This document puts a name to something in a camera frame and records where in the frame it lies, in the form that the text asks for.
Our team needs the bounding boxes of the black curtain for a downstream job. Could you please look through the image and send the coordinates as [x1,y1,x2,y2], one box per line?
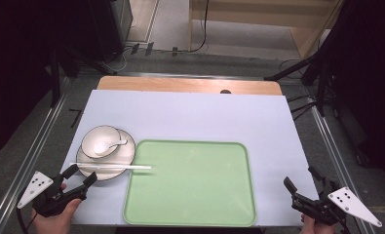
[0,0,96,161]
[321,0,385,180]

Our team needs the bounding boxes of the black metal stand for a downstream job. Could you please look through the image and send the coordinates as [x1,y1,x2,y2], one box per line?
[263,48,335,119]

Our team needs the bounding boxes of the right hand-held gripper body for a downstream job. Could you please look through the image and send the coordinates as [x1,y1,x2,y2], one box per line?
[290,181,383,228]

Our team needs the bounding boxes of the pale table cover board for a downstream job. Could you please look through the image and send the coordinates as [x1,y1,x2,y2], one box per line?
[60,90,320,228]

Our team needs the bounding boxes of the white plate with dark rim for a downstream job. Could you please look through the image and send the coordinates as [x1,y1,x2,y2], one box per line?
[76,129,136,181]

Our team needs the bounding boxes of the wooden shelf unit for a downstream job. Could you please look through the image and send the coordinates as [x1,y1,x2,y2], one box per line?
[187,0,346,60]

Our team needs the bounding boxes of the black hanging cable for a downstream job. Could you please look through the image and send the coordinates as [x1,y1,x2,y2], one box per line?
[171,0,211,55]

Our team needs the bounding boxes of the aluminium floor rail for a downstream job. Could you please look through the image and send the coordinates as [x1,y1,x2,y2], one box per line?
[0,77,73,234]
[309,102,378,234]

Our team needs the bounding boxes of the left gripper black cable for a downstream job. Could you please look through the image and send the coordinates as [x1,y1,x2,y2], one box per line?
[16,207,38,234]

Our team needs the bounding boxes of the green plastic tray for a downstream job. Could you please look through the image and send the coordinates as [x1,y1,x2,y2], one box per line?
[123,139,257,228]

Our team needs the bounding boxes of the black floor cables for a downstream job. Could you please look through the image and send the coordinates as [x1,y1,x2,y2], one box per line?
[287,93,319,122]

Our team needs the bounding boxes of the black computer case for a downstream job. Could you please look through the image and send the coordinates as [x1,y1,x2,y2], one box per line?
[88,0,134,63]

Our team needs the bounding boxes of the person's left hand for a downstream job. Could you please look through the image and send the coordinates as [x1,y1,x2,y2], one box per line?
[30,183,83,234]

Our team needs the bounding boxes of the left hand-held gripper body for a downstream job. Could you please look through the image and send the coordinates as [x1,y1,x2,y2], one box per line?
[17,171,88,218]

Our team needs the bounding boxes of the white bowl with dark rim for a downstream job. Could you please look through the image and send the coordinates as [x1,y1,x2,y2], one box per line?
[81,125,122,160]

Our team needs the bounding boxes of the person's right hand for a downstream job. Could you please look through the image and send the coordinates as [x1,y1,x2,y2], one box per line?
[298,213,338,234]

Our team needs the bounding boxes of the wooden table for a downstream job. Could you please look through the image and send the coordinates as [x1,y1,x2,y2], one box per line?
[96,75,284,97]

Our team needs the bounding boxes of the white ceramic spoon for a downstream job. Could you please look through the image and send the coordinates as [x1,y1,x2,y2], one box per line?
[94,138,129,156]

